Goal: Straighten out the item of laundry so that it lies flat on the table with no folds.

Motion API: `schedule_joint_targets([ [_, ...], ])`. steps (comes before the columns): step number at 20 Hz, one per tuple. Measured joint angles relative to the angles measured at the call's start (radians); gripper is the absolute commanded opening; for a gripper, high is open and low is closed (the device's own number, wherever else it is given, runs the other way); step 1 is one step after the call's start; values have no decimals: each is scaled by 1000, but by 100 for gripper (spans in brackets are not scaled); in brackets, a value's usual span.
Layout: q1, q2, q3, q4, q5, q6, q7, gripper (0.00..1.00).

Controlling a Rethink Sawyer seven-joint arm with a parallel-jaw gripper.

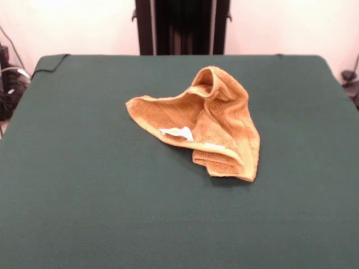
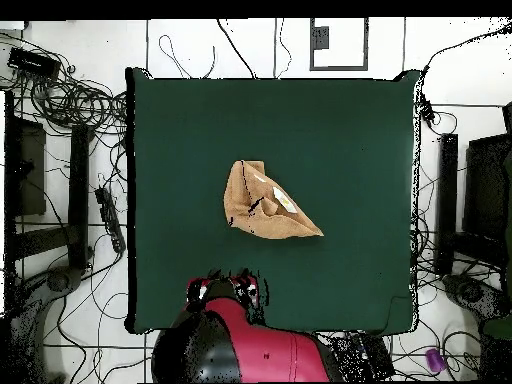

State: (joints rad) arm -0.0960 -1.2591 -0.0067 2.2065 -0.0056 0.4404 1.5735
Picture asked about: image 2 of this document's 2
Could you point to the black upright bar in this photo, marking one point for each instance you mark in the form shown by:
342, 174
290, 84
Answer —
447, 200

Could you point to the black rectangular box device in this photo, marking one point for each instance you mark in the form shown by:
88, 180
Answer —
34, 63

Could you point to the black stand frame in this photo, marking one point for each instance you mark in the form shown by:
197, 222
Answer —
78, 192

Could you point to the black flat device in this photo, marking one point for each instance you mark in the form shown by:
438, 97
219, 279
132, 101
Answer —
374, 356

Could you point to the dark green table cloth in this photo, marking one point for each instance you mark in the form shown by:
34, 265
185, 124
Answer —
340, 160

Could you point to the black power strip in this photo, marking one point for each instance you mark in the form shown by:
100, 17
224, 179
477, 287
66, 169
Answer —
108, 218

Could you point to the dark grey square plate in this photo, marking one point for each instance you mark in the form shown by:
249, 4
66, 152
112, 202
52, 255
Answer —
320, 38

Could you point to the purple small object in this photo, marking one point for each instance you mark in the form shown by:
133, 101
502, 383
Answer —
435, 360

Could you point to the grey stand base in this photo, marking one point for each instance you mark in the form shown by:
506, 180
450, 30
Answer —
60, 280
472, 294

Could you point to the tan terry towel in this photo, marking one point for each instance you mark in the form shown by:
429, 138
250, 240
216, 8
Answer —
248, 216

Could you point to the grey rectangular frame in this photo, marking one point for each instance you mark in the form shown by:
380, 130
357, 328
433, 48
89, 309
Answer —
338, 68

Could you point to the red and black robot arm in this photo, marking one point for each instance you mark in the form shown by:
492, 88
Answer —
264, 352

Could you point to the black box cabinet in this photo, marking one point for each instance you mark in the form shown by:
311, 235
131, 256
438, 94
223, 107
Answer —
486, 184

